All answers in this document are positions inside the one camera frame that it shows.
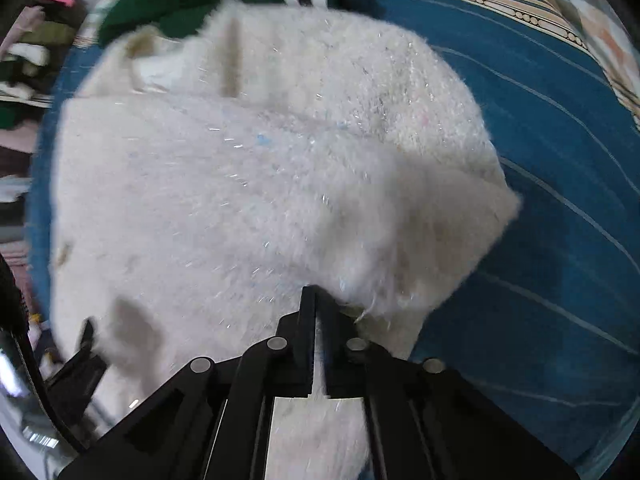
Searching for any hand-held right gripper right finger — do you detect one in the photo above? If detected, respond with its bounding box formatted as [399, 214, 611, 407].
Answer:
[315, 287, 581, 480]

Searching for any pile of clothes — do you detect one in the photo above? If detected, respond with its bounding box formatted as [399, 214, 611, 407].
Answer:
[0, 0, 91, 201]

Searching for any green jacket with striped cuffs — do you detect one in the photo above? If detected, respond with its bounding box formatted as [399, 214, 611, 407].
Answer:
[95, 0, 353, 47]

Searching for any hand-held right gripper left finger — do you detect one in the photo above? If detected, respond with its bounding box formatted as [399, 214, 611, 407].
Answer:
[59, 284, 318, 480]

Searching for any white fluffy sweater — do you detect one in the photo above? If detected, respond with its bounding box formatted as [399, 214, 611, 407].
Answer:
[49, 0, 524, 480]

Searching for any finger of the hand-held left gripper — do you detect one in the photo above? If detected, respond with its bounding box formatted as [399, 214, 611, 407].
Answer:
[46, 317, 109, 428]

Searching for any blue striped bed sheet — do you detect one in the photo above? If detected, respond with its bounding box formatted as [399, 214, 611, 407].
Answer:
[24, 0, 640, 471]

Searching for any patterned pastel blanket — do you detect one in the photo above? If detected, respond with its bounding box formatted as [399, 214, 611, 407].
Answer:
[350, 0, 640, 126]

